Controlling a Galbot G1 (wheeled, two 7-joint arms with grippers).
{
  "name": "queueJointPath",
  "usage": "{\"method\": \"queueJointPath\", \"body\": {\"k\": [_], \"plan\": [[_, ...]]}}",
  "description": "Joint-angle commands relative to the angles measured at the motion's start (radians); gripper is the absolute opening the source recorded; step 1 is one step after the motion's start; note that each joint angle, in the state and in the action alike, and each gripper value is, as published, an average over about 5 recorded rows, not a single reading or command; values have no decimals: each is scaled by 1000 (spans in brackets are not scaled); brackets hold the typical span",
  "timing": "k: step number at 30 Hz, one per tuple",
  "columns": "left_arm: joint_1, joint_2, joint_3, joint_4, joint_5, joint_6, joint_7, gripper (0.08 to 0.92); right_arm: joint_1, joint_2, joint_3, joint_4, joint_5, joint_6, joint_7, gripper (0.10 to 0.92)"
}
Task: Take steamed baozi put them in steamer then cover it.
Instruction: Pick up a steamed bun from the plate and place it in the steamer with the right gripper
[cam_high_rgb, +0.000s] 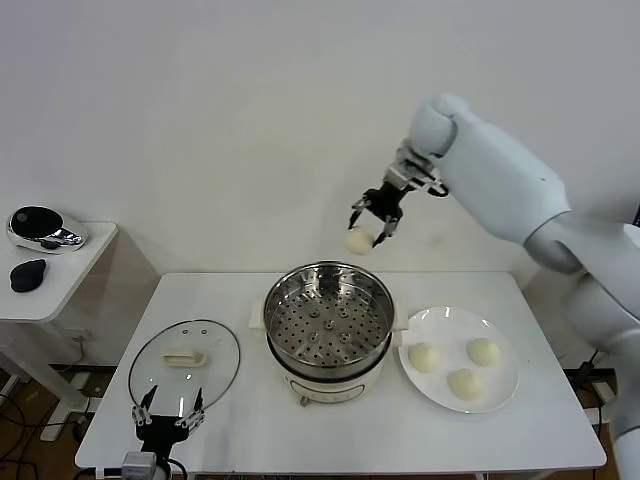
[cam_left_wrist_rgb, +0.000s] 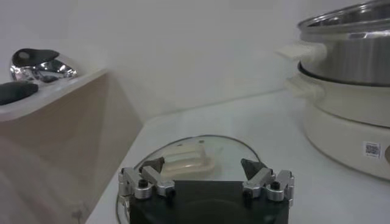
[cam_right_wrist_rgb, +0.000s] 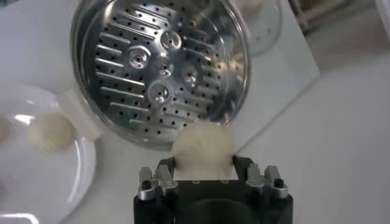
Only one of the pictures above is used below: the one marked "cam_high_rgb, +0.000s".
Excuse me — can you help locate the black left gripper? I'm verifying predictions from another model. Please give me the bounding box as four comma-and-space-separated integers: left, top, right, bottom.
131, 383, 207, 454

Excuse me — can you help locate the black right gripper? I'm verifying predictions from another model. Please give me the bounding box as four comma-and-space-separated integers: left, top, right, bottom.
348, 182, 405, 247

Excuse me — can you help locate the white steamed baozi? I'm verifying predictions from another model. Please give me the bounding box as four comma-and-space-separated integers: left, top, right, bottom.
446, 368, 487, 403
344, 225, 375, 256
466, 337, 501, 367
408, 342, 441, 374

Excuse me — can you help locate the glass pot lid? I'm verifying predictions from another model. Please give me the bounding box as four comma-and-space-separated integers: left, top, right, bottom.
127, 319, 242, 414

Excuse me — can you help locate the steel steamer basket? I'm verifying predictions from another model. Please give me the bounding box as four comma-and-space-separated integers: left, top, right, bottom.
263, 260, 395, 369

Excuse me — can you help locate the white round plate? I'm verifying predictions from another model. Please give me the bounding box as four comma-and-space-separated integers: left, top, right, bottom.
398, 305, 521, 414

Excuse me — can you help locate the cream electric pot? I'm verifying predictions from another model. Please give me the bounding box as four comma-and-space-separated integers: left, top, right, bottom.
248, 299, 410, 407

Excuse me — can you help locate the white side table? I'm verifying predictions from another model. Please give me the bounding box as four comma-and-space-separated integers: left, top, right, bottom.
0, 221, 161, 442

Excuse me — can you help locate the black rounded object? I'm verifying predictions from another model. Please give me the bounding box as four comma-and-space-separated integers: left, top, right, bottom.
9, 258, 49, 294

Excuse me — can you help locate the chrome and black device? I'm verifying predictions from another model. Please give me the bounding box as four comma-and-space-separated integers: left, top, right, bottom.
5, 205, 90, 256

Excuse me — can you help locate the white desk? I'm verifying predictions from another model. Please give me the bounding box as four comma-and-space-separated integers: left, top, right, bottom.
592, 369, 631, 426

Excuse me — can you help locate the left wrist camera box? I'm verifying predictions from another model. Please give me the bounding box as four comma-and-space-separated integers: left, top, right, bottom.
122, 451, 159, 480

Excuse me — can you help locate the black power adapter cable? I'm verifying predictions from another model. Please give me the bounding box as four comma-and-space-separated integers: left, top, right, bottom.
574, 347, 617, 389

